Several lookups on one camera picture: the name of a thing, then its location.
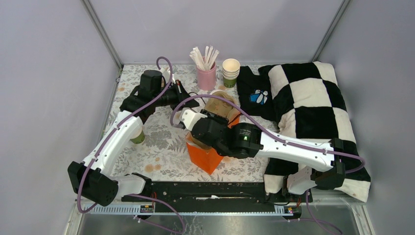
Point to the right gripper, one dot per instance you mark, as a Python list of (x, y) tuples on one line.
[(219, 119)]

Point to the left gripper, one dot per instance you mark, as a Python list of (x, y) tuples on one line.
[(182, 93)]

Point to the orange paper bag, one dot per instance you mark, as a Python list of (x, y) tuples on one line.
[(206, 159)]

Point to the green paper cup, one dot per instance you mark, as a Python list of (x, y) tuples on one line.
[(138, 137)]

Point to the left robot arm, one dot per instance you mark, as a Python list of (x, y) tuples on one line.
[(91, 178)]

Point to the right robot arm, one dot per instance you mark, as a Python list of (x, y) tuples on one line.
[(323, 169)]

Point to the pink straw holder cup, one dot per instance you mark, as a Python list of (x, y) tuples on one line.
[(206, 80)]

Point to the stack of paper cups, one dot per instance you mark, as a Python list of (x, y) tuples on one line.
[(230, 71)]

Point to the floral tablecloth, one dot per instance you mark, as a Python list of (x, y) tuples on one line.
[(163, 156)]

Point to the black cloth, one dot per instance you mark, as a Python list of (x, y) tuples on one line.
[(254, 92)]

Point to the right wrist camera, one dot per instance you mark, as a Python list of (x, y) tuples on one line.
[(188, 118)]

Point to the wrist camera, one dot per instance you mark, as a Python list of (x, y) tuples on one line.
[(166, 75), (188, 118)]

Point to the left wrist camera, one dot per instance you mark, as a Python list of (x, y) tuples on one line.
[(166, 75)]

